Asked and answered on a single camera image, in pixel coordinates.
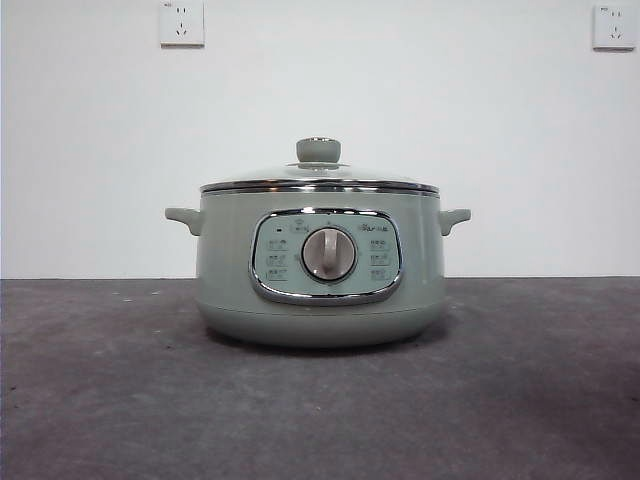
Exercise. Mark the glass lid with green knob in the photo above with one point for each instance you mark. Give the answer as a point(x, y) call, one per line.
point(318, 149)

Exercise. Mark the pale green electric cooking pot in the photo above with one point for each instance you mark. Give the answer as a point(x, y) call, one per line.
point(225, 260)

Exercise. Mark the white wall socket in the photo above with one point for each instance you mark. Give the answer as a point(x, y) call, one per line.
point(182, 24)
point(611, 27)

